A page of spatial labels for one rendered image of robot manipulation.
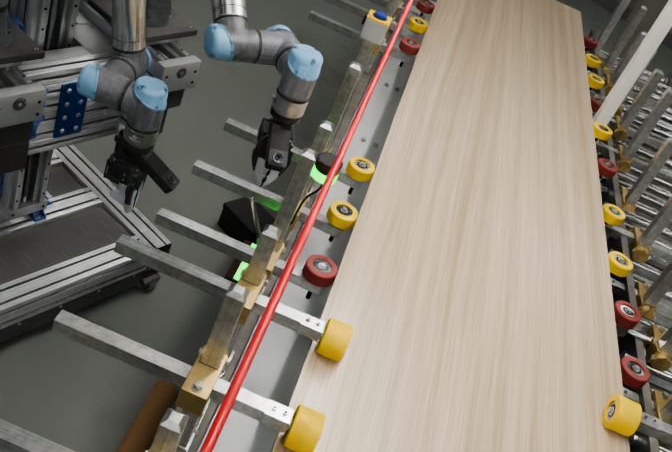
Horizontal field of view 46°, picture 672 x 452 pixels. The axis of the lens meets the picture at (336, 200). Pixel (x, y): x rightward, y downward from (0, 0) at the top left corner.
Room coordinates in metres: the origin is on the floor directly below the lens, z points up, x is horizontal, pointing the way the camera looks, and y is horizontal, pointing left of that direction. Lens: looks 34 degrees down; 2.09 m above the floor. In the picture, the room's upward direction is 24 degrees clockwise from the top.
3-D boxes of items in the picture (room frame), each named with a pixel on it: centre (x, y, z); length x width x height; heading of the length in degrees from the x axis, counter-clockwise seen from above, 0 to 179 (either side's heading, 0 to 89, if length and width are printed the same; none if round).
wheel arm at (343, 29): (2.96, 0.18, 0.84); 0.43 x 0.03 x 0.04; 91
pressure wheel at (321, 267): (1.47, -0.03, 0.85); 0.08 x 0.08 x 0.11
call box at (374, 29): (2.27, 0.10, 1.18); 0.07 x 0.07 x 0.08; 1
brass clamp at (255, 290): (1.23, 0.09, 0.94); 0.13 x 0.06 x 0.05; 1
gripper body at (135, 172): (1.46, 0.47, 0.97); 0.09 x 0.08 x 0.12; 91
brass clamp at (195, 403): (0.98, 0.09, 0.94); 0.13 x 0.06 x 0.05; 1
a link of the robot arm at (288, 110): (1.55, 0.19, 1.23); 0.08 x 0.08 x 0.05
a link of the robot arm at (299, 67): (1.55, 0.19, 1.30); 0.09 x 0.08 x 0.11; 38
